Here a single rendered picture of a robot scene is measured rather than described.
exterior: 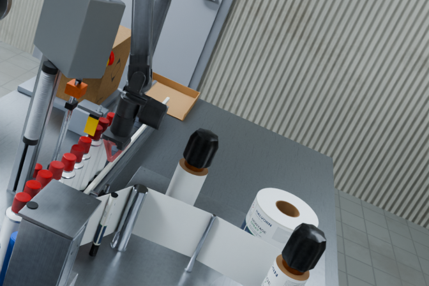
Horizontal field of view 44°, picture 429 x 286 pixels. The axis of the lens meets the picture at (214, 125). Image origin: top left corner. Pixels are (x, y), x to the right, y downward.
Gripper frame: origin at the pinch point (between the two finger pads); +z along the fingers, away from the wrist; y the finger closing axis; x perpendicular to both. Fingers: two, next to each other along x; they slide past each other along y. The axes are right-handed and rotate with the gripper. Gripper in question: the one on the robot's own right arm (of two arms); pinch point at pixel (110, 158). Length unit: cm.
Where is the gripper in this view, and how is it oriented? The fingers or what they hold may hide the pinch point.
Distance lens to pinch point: 149.3
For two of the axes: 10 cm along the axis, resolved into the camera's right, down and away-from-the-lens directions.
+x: -9.2, -4.0, 0.2
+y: 1.8, -3.7, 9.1
